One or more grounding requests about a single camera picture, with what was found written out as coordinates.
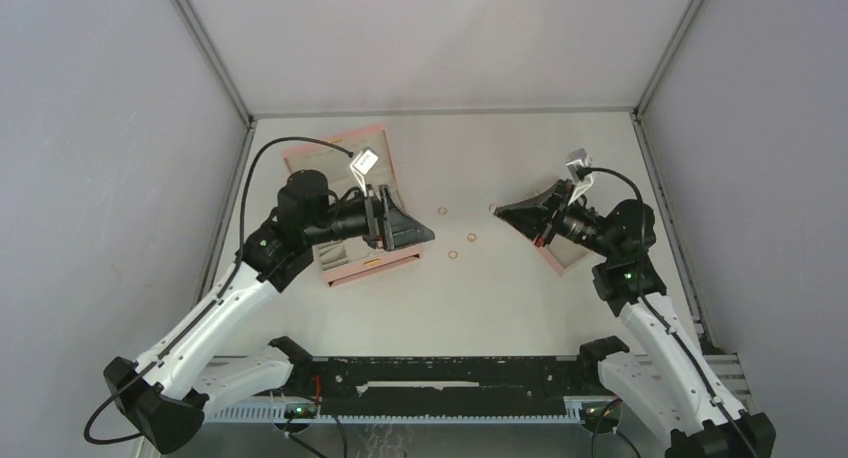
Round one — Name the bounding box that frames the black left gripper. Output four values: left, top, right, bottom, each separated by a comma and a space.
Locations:
305, 185, 434, 253

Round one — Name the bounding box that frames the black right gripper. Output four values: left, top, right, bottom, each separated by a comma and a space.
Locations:
494, 179, 616, 260

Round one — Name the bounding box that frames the pink jewelry box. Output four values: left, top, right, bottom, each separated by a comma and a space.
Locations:
282, 124, 434, 287

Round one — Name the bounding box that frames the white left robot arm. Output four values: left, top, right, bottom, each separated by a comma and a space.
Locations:
103, 170, 435, 454

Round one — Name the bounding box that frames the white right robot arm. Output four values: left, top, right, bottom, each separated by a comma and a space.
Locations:
493, 180, 776, 457

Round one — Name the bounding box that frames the pink jewelry drawer tray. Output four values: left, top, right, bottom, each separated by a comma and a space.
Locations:
523, 189, 591, 277

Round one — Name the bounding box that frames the black right camera cable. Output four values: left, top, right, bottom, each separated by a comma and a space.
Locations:
576, 166, 763, 458

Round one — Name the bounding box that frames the black camera cable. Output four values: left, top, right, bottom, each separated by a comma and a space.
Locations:
83, 136, 359, 446
576, 166, 763, 458

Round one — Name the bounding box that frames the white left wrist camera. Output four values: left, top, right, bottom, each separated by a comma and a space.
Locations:
349, 147, 379, 193

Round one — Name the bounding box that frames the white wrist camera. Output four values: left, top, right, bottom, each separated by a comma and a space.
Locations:
566, 148, 594, 205
349, 147, 379, 193

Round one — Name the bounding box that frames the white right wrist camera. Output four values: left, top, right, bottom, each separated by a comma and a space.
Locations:
566, 148, 594, 205

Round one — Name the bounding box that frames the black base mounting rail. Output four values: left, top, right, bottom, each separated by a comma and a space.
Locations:
272, 336, 629, 419

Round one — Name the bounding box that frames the black left camera cable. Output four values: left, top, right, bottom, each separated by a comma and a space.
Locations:
83, 136, 359, 446

